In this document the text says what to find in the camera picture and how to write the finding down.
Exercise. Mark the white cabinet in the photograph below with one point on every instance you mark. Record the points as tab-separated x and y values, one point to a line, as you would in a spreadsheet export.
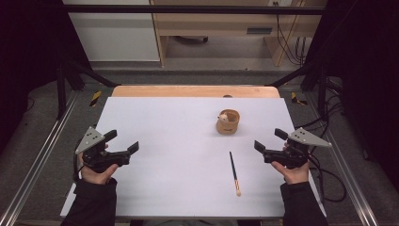
119	34

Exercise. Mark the wooden table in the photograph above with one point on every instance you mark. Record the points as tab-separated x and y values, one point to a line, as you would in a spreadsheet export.
188	91

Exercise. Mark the black and gold brush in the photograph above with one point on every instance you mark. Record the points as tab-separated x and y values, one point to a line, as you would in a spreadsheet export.
233	171

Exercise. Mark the black metal frame strut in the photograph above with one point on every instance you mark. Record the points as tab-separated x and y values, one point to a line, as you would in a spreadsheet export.
61	91
321	91

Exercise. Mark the white table mat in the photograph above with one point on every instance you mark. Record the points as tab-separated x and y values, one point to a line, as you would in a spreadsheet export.
172	157

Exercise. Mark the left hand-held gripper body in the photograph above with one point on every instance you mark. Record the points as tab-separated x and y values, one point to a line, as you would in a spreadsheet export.
100	158

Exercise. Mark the black metal frame bar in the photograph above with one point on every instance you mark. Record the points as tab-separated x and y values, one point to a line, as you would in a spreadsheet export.
188	9

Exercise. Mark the light wooden desk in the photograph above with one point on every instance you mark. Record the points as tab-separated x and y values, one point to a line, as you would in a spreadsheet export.
204	23

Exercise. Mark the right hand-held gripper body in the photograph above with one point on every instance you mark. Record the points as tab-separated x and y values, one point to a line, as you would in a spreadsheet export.
295	157

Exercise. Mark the person's left hand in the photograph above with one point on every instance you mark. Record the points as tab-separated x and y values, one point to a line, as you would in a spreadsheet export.
97	177

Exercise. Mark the black curtain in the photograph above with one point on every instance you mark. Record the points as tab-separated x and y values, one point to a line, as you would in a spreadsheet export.
367	62
28	47

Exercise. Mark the yellow and black tape strip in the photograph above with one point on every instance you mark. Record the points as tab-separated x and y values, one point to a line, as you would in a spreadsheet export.
95	98
295	98

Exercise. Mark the dark table grommet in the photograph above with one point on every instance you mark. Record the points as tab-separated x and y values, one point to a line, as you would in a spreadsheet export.
227	96

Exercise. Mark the person's right hand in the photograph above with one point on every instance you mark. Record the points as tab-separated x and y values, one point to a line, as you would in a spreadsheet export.
296	175

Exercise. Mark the round wooden brush holder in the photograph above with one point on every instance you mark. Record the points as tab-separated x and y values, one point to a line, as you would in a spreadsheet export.
227	128

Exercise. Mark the aluminium rail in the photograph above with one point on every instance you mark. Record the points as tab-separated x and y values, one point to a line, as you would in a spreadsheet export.
34	163
351	185

